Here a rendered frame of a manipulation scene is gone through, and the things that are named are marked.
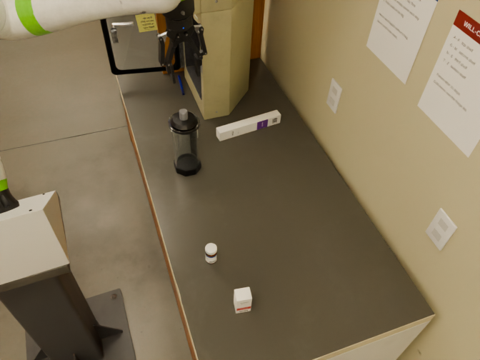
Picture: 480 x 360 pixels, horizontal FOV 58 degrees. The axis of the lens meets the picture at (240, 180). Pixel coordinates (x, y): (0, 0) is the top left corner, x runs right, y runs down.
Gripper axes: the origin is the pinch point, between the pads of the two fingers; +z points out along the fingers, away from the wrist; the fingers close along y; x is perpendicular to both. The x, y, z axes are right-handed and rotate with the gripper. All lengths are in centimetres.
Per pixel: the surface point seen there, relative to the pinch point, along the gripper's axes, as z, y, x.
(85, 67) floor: 149, 29, -212
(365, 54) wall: -3, -54, 18
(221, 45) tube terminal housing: 9.1, -19.7, -19.0
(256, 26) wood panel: 30, -50, -53
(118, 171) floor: 139, 31, -85
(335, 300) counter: 36, -19, 74
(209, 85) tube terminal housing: 25.4, -14.1, -18.0
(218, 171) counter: 39.8, -5.1, 12.5
